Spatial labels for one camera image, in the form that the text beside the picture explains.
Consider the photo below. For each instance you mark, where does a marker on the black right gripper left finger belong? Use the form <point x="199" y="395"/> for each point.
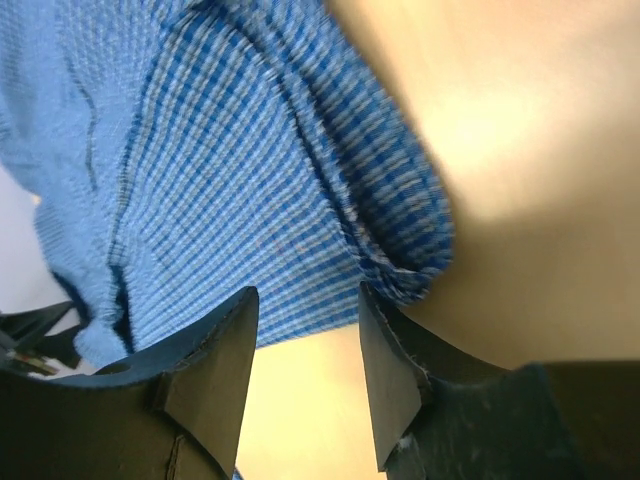
<point x="171" y="411"/>

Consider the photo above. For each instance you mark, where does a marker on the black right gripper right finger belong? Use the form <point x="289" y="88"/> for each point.
<point x="440" y="413"/>

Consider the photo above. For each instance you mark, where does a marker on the blue checked long sleeve shirt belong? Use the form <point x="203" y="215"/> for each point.
<point x="183" y="150"/>

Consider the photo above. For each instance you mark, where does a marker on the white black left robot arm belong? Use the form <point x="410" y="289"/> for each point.
<point x="26" y="347"/>

